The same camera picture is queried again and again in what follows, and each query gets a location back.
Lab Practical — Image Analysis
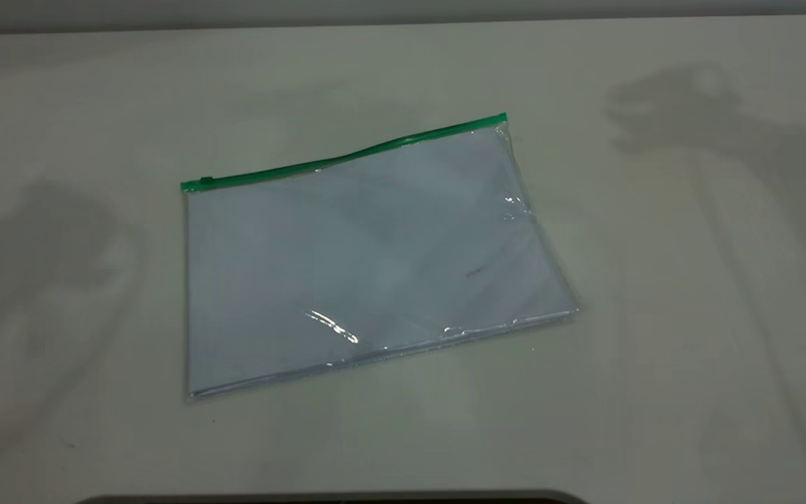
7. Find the clear zip bag green strip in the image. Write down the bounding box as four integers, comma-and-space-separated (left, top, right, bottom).
179, 112, 581, 401

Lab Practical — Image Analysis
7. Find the dark rounded base edge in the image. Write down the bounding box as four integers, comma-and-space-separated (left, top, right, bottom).
74, 489, 589, 504

